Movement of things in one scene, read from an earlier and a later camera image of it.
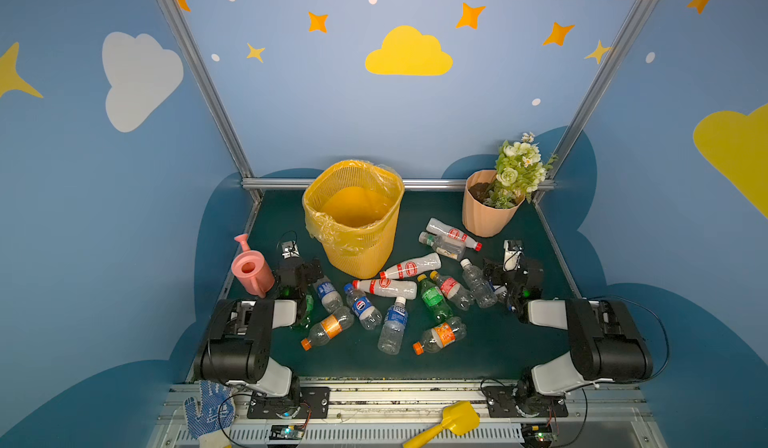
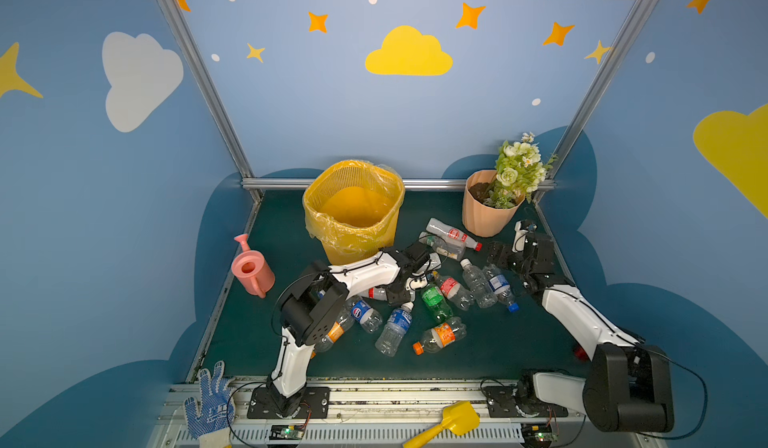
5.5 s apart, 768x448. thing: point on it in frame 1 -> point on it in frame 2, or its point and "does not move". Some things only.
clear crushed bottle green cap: (454, 248) does not move
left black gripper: (300, 273) -> (424, 262)
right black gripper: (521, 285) -> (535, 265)
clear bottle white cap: (481, 288) does not move
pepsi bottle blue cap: (368, 315) does not move
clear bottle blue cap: (501, 292) does not move
